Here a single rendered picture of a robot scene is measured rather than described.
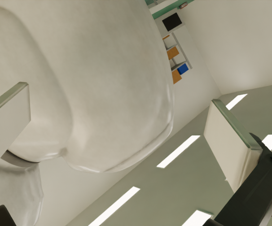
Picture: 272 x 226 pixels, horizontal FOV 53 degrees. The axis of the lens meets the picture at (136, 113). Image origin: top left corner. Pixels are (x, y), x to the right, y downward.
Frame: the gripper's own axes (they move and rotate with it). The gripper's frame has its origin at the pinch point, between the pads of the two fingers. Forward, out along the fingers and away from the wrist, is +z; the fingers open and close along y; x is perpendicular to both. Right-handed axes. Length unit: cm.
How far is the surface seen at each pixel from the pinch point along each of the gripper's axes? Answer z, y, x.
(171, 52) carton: 674, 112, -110
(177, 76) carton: 652, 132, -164
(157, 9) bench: 242, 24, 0
